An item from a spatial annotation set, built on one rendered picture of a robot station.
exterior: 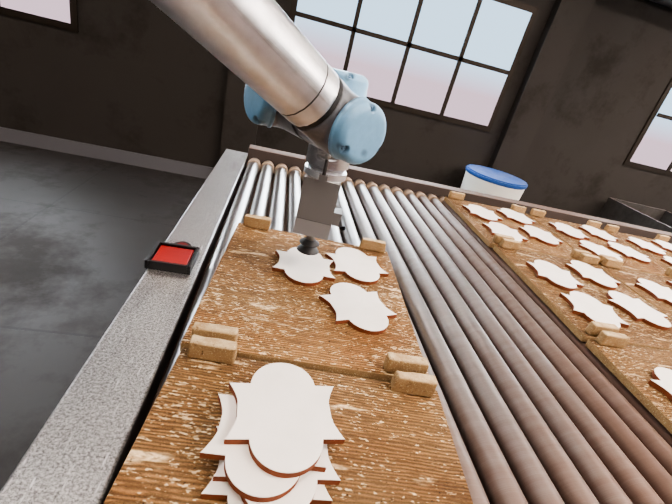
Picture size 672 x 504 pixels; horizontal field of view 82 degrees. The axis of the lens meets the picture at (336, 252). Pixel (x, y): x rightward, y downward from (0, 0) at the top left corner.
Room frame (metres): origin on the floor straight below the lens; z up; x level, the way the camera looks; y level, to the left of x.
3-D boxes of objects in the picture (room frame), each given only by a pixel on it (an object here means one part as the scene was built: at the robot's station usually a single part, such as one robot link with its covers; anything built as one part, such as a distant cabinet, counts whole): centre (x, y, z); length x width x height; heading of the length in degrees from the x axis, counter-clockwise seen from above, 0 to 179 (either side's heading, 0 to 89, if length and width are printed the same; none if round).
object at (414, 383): (0.41, -0.15, 0.95); 0.06 x 0.02 x 0.03; 97
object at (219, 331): (0.40, 0.13, 0.95); 0.06 x 0.02 x 0.03; 99
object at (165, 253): (0.60, 0.28, 0.92); 0.06 x 0.06 x 0.01; 12
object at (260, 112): (0.58, 0.11, 1.24); 0.11 x 0.11 x 0.08; 44
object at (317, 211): (0.66, 0.04, 1.08); 0.10 x 0.09 x 0.16; 93
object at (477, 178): (3.74, -1.27, 0.35); 0.58 x 0.57 x 0.70; 13
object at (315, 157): (0.66, 0.05, 1.16); 0.08 x 0.08 x 0.05
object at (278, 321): (0.61, 0.02, 0.93); 0.41 x 0.35 x 0.02; 9
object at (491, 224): (1.33, -0.57, 0.94); 0.41 x 0.35 x 0.04; 11
